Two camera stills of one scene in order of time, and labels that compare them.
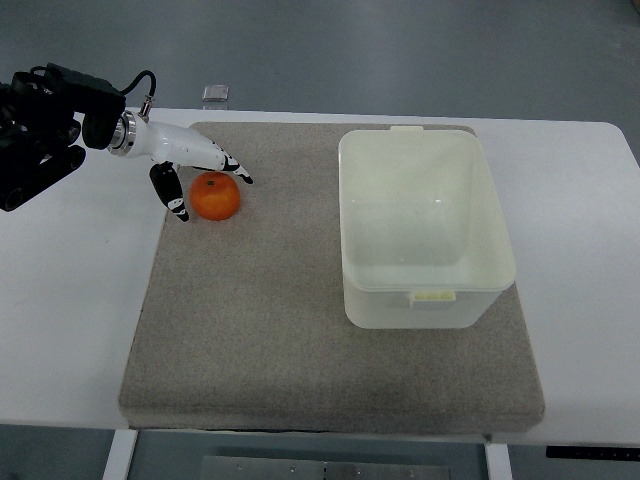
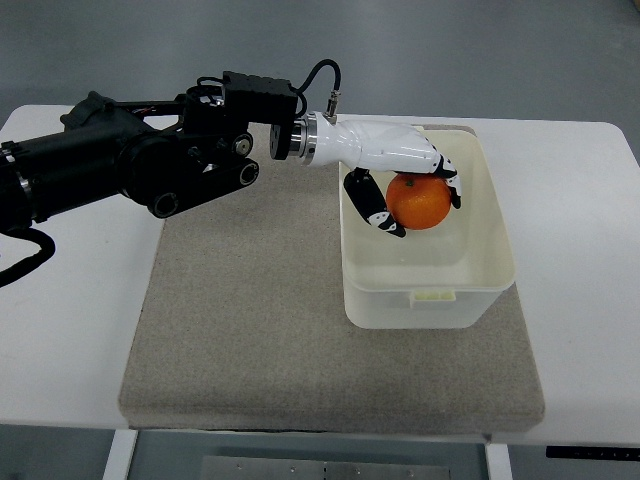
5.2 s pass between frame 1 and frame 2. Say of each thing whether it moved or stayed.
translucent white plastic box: stayed
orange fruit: moved
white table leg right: stayed
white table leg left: stayed
